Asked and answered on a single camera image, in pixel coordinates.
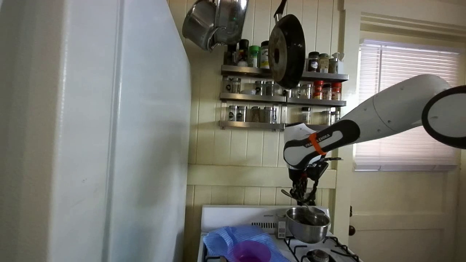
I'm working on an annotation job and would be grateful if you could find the black cap spice jar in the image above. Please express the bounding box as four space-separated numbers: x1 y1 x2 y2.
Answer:
236 38 250 68

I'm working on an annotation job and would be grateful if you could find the black door lock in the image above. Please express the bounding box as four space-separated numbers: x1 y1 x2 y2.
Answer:
346 206 358 239

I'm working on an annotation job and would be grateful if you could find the steel cooking pot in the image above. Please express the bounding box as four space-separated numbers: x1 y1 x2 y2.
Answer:
284 206 332 245

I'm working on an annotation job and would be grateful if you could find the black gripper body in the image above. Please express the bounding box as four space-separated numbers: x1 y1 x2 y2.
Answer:
287 159 332 197

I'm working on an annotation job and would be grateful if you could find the red cap spice jar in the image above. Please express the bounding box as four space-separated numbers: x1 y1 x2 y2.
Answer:
330 81 343 102
311 79 326 102

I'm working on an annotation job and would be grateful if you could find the grey spice jar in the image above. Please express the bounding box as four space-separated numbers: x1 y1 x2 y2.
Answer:
327 52 342 76

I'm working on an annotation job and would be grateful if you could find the black hanging frying pan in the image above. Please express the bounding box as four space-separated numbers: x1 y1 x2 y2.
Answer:
266 0 307 91

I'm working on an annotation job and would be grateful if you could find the pale spice jar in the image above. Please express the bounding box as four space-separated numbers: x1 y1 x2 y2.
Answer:
317 53 330 75

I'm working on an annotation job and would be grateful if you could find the small grey shaker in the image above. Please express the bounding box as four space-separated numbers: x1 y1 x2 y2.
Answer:
276 220 290 241

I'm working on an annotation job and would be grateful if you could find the green spice jar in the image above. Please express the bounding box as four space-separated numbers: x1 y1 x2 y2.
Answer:
247 44 262 69

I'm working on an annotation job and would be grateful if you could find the white refrigerator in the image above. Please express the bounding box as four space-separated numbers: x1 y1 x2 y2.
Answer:
0 0 193 262

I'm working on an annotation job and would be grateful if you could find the white window blind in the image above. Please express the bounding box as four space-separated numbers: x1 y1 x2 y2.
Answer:
352 40 463 172

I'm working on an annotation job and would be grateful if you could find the metal wall spice rack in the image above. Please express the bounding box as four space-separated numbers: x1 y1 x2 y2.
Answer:
217 65 351 133

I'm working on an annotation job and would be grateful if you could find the dark spice jar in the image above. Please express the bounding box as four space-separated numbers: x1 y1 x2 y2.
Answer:
307 50 322 75

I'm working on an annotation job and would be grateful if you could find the cream panel door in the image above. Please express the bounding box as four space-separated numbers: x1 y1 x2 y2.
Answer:
338 167 461 262

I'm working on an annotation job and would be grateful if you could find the yellow label spice jar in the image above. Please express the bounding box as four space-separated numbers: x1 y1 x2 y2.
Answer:
257 40 272 72

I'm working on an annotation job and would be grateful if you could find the blue plastic cloth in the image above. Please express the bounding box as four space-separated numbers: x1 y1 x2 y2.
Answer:
201 223 292 262

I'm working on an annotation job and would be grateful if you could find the long black burner grate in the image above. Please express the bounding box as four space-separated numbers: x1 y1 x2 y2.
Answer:
282 235 362 262

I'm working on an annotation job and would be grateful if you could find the white gas stove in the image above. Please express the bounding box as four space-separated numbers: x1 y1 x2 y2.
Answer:
195 203 364 262

